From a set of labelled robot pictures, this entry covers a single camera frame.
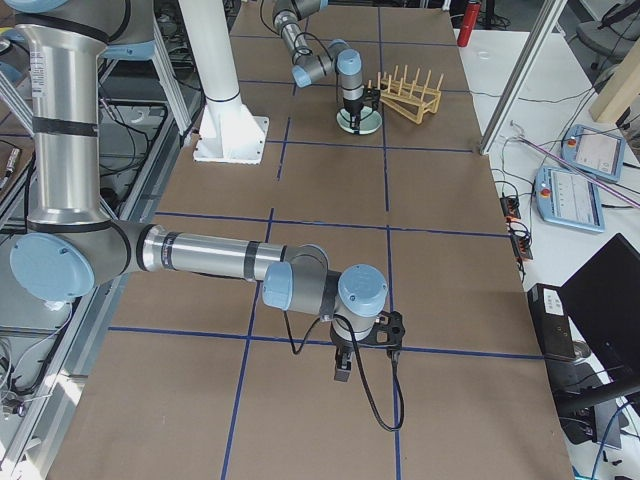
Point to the orange black usb hub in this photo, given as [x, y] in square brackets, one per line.
[510, 207]

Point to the office chair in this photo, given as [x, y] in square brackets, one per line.
[612, 37]

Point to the far teach pendant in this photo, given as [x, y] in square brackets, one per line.
[594, 151]

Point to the black monitor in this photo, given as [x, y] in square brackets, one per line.
[602, 299]

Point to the black computer box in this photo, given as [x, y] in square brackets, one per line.
[551, 323]

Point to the near teach pendant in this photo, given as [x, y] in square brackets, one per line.
[568, 199]

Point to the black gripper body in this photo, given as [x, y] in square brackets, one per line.
[341, 347]
[351, 106]

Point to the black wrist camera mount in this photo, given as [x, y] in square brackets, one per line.
[387, 331]

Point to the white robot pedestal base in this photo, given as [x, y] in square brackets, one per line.
[228, 131]

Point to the wooden beam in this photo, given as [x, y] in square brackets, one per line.
[620, 91]

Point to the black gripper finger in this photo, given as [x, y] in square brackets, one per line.
[356, 122]
[343, 372]

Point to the aluminium frame post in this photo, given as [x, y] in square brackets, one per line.
[543, 26]

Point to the wooden plate rack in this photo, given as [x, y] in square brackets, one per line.
[413, 99]

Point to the mint green plate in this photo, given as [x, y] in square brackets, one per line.
[370, 121]

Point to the red bottle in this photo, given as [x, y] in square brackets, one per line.
[468, 22]

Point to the teach pendant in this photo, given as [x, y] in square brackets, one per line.
[594, 151]
[568, 199]

